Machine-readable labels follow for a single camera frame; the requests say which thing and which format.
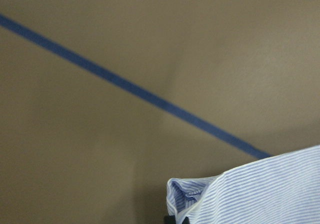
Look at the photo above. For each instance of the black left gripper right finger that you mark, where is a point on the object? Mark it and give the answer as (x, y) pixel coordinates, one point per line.
(186, 220)

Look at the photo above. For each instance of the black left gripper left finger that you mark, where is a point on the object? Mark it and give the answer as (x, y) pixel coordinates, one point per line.
(169, 219)

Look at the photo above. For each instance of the blue striped button shirt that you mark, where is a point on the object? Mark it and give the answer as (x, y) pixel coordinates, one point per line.
(283, 189)

